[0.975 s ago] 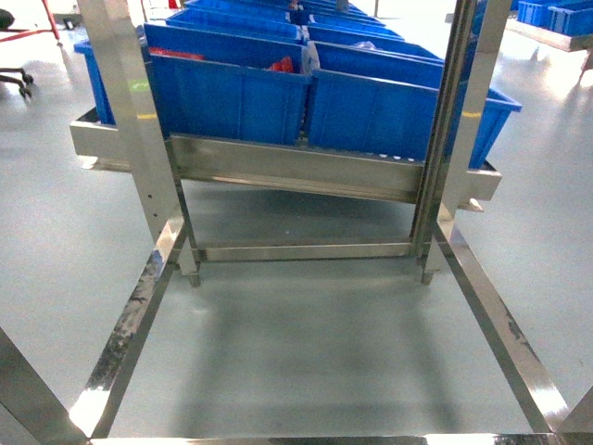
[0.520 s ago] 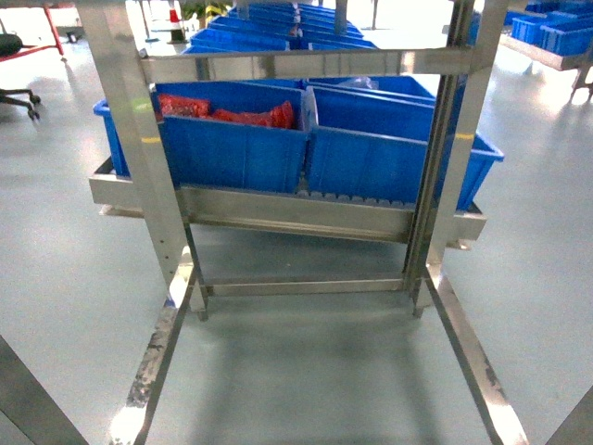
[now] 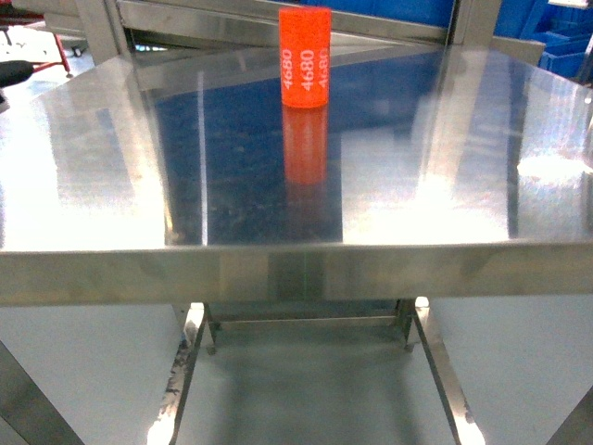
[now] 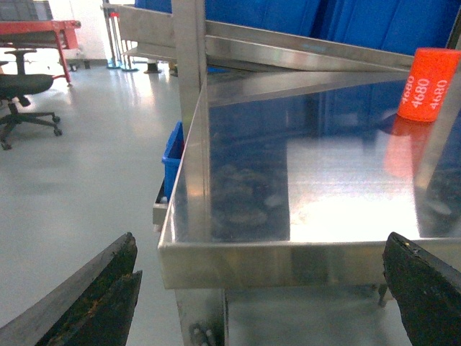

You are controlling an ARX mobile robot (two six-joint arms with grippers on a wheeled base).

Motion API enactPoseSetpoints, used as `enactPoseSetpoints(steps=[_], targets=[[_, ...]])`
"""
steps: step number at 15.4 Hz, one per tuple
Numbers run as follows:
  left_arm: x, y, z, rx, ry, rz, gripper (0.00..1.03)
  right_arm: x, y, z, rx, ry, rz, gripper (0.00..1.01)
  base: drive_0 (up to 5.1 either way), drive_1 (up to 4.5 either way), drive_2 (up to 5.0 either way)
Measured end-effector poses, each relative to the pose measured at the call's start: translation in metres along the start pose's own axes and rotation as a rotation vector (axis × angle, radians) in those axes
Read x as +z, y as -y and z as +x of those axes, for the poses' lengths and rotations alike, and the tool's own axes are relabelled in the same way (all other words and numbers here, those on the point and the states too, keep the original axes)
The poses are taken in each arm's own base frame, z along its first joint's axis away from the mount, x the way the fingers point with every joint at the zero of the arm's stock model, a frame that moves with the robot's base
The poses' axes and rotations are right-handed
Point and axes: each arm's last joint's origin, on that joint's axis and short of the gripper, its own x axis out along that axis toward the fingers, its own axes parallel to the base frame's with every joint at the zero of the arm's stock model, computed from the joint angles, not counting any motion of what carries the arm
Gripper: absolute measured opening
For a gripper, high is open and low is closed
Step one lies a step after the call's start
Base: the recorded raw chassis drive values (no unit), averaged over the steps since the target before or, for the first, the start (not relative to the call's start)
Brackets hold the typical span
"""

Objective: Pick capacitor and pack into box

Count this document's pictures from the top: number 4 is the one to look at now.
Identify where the blue storage bin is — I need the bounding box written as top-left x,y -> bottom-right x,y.
311,1 -> 460,56
134,0 -> 321,37

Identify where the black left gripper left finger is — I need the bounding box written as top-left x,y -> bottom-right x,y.
1,233 -> 143,345

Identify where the red metal workbench frame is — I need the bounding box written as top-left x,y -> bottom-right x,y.
1,19 -> 81,87

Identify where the right blue storage bin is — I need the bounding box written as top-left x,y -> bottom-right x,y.
311,1 -> 460,56

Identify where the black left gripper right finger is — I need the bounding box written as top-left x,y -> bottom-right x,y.
382,232 -> 460,345

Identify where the blue bin under table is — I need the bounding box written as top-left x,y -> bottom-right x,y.
161,121 -> 184,200

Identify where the stainless steel rack frame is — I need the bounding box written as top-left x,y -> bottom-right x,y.
120,1 -> 460,345

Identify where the black office chair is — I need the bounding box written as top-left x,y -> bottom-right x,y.
1,71 -> 63,151

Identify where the orange cylindrical capacitor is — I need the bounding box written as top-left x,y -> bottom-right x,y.
397,48 -> 460,123

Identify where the left blue storage bin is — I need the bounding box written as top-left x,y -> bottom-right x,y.
134,0 -> 321,37

